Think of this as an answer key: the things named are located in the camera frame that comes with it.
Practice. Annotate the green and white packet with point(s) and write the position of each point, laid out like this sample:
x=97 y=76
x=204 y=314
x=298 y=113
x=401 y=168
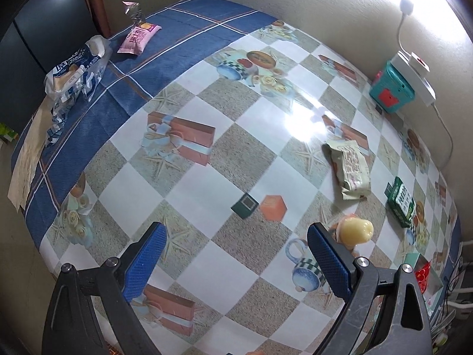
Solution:
x=402 y=201

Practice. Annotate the red flower-print snack packet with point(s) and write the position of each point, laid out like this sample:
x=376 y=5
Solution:
x=423 y=277

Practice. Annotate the yellow jelly cup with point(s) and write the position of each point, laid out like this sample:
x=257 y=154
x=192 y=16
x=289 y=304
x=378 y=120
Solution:
x=356 y=229

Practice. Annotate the white gooseneck plug lamp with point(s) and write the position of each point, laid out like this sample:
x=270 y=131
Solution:
x=419 y=64

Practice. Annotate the crumpled blue and white bag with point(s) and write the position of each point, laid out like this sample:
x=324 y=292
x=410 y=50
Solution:
x=74 y=70

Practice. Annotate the green printed box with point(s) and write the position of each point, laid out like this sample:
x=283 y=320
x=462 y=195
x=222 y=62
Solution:
x=7 y=133

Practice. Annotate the dark cabinet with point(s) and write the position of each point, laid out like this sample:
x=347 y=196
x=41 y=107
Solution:
x=48 y=14

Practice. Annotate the checkered printed tablecloth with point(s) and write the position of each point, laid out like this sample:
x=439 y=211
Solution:
x=192 y=81

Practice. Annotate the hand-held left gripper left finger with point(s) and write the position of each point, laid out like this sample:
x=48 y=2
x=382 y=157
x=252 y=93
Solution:
x=146 y=262

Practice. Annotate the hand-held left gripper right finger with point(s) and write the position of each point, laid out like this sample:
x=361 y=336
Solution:
x=329 y=262

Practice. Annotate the teal-edged white tray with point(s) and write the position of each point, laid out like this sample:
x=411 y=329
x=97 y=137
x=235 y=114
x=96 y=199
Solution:
x=411 y=260

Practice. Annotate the beige snack packet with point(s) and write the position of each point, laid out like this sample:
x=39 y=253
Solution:
x=351 y=170

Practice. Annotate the white power strip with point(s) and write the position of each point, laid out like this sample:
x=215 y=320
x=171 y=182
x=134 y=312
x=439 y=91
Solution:
x=417 y=81

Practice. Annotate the small pink snack packet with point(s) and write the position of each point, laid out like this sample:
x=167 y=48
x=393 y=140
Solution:
x=138 y=39

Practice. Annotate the beige paper sheet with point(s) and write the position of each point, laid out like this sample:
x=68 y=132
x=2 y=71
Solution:
x=26 y=162

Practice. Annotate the teal box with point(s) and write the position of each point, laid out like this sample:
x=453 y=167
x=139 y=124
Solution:
x=391 y=88

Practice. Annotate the white metal rack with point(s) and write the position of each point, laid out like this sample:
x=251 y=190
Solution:
x=458 y=305

